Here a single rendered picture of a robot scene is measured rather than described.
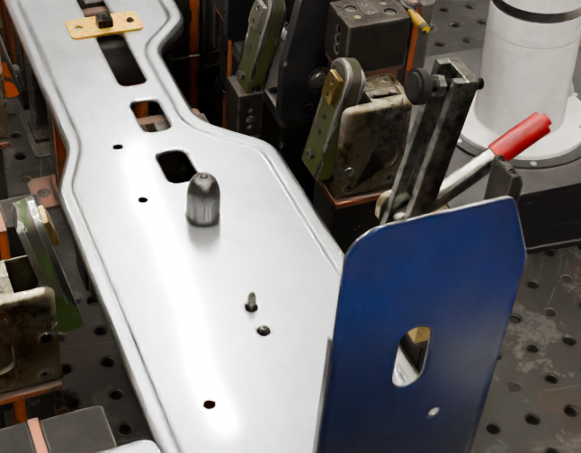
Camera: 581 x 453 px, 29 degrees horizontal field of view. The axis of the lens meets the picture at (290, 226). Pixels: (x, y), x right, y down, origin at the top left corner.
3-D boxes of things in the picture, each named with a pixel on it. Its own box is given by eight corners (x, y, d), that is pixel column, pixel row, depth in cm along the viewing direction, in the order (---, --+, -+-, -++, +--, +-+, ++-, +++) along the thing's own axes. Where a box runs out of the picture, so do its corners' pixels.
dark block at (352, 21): (298, 292, 141) (328, 0, 113) (348, 279, 144) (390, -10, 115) (313, 320, 138) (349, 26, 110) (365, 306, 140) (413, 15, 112)
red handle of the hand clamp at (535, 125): (381, 203, 99) (531, 96, 97) (391, 216, 100) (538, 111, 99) (403, 234, 96) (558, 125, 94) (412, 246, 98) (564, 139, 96)
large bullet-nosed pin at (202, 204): (181, 219, 108) (182, 166, 103) (212, 213, 109) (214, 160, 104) (192, 241, 106) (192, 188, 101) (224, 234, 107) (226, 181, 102)
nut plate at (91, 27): (72, 40, 126) (71, 31, 125) (64, 22, 129) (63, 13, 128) (145, 29, 129) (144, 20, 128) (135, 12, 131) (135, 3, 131)
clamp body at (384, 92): (278, 327, 137) (301, 73, 112) (362, 305, 141) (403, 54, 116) (308, 383, 131) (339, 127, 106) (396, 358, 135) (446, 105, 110)
